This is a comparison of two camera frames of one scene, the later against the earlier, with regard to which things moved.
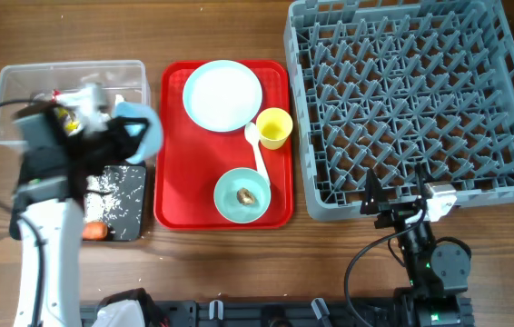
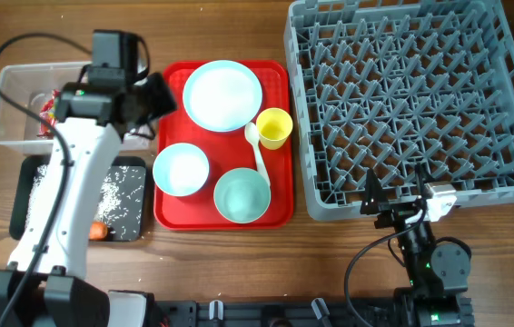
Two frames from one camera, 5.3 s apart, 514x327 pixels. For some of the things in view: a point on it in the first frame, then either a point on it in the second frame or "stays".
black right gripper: (394, 213) stays
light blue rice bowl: (151, 140) -> (181, 169)
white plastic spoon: (252, 135) stays
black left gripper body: (114, 137) -> (160, 97)
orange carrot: (93, 231) stays
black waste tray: (116, 197) stays
